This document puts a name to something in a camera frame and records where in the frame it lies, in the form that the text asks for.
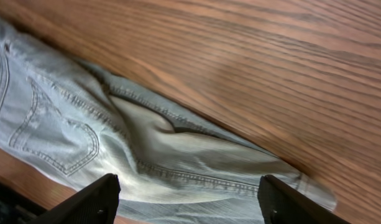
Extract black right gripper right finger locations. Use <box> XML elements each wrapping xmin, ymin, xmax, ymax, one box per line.
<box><xmin>257</xmin><ymin>175</ymin><xmax>350</xmax><ymax>224</ymax></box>

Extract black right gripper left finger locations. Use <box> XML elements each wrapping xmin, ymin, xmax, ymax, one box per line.
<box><xmin>29</xmin><ymin>174</ymin><xmax>121</xmax><ymax>224</ymax></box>

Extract light blue denim shorts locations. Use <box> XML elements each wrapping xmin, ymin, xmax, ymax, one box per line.
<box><xmin>0</xmin><ymin>18</ymin><xmax>336</xmax><ymax>224</ymax></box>

